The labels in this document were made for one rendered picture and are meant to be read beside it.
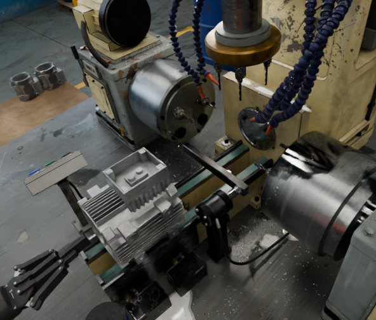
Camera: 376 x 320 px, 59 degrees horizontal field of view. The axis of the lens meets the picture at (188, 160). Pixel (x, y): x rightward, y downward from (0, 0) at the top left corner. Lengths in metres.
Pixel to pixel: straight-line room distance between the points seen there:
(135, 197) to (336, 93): 0.59
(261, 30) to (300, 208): 0.40
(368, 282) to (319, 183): 0.20
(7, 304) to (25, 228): 0.48
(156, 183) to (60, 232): 0.52
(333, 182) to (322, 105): 0.35
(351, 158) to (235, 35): 0.36
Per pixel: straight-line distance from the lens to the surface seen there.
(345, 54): 0.92
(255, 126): 1.04
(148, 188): 0.77
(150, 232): 0.81
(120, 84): 1.20
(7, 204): 1.40
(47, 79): 3.42
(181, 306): 0.95
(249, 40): 0.79
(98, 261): 0.97
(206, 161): 0.93
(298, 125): 0.93
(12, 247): 1.25
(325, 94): 1.00
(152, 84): 1.08
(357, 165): 0.75
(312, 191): 0.73
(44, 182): 0.99
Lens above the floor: 1.68
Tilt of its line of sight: 43 degrees down
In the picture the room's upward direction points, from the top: 10 degrees counter-clockwise
